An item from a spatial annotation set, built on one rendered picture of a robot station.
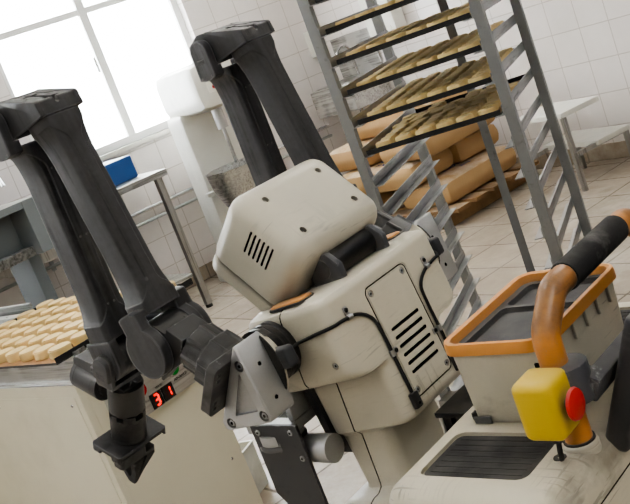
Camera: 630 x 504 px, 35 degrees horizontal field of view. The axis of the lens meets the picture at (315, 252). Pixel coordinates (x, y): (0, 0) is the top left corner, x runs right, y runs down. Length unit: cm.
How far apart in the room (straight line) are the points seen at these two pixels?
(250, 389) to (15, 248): 175
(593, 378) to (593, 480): 11
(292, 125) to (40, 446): 105
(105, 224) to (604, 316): 68
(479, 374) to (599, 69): 485
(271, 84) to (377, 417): 59
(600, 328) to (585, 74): 482
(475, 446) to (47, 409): 123
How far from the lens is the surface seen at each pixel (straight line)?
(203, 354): 133
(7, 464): 254
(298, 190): 143
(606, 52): 595
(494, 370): 123
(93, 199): 138
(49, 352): 211
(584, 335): 127
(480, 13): 270
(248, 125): 173
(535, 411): 109
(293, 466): 152
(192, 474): 230
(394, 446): 147
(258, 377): 130
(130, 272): 138
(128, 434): 159
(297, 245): 135
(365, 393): 141
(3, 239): 295
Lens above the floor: 135
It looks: 12 degrees down
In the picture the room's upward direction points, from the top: 21 degrees counter-clockwise
